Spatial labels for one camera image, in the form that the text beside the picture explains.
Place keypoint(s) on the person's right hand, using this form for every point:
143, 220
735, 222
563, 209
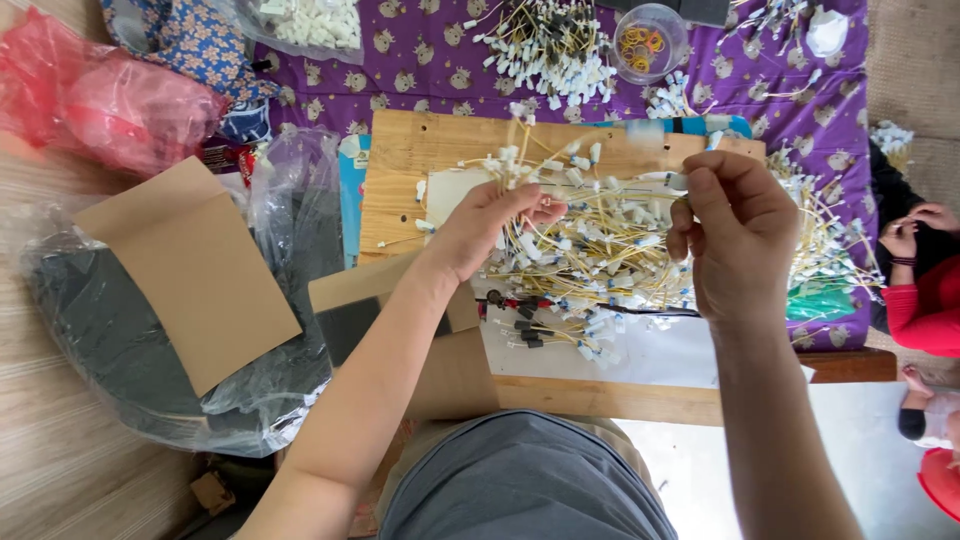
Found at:
742, 240

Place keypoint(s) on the person's left hand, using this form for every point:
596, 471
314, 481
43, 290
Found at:
480, 232

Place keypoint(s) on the green plastic bag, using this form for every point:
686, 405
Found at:
817, 304

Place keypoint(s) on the light wooden work board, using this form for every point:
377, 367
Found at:
409, 157

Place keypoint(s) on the folded cardboard with black foam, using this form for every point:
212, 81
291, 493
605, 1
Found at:
457, 375

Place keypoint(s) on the white paper sheet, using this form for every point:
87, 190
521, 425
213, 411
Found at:
660, 360

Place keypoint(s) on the small cluster of white connectors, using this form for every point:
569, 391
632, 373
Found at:
671, 97

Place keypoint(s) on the purple patterned cloth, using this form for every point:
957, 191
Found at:
420, 82

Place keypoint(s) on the black wristband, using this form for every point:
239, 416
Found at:
904, 262

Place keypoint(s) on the dark wooden plank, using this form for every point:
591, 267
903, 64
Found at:
851, 365

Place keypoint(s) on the bunch of coloured rubber bands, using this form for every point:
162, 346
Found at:
641, 49

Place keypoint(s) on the clear plastic cup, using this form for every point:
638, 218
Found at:
671, 22

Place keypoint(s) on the black foam block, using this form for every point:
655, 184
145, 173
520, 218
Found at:
705, 11

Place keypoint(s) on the person's gray shirt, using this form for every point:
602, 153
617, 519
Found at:
525, 480

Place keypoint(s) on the red snack packet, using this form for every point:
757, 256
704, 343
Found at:
229, 159

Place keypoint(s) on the clear bag of white connectors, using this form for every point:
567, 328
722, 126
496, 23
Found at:
315, 22

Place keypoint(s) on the brown cardboard sheet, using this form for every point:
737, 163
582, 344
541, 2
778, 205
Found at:
187, 277

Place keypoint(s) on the red plastic object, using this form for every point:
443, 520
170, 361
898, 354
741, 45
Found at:
943, 484

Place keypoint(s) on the blue floral cloth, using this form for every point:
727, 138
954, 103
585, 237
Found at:
195, 45

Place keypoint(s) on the small brown cardboard scrap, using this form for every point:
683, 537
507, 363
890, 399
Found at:
212, 493

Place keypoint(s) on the red plastic bag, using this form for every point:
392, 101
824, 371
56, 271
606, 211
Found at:
112, 105

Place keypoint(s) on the clear bag of black foam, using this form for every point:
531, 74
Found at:
97, 337

